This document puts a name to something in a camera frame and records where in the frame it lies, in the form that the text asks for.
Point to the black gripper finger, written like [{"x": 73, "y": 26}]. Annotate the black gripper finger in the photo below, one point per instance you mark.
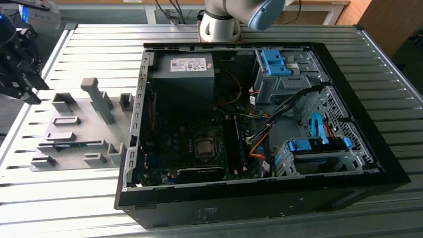
[
  {"x": 30, "y": 54},
  {"x": 16, "y": 85}
]

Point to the blue RAM stick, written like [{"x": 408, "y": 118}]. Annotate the blue RAM stick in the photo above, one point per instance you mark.
[{"x": 65, "y": 145}]

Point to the black RAM slot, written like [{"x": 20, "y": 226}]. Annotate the black RAM slot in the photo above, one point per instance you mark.
[{"x": 229, "y": 146}]

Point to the grey parts rack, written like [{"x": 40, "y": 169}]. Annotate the grey parts rack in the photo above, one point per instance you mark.
[{"x": 85, "y": 119}]

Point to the grey power supply unit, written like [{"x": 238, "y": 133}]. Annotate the grey power supply unit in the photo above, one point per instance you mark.
[{"x": 184, "y": 84}]

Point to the green motherboard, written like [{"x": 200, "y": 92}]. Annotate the green motherboard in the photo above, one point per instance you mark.
[{"x": 170, "y": 148}]

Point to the silver CPU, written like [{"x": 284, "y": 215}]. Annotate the silver CPU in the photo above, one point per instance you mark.
[{"x": 204, "y": 146}]

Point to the CPU socket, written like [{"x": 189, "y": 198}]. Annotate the CPU socket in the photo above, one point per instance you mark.
[{"x": 204, "y": 157}]

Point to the black graphics card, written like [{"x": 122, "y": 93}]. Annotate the black graphics card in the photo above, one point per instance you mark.
[{"x": 197, "y": 174}]

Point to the blue plastic drive carrier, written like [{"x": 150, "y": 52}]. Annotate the blue plastic drive carrier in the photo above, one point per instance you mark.
[{"x": 273, "y": 67}]

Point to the metal drive cage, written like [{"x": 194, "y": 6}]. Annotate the metal drive cage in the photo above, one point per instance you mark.
[{"x": 291, "y": 84}]

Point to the black PC case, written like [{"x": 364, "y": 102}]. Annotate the black PC case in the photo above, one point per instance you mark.
[{"x": 264, "y": 200}]

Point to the hard disk in blue carrier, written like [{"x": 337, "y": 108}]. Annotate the hard disk in blue carrier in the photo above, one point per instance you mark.
[{"x": 299, "y": 145}]

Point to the metal disk bay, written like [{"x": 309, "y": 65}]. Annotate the metal disk bay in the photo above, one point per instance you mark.
[{"x": 329, "y": 156}]

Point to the brown wooden cabinet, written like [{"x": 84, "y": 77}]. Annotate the brown wooden cabinet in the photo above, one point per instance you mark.
[{"x": 389, "y": 24}]

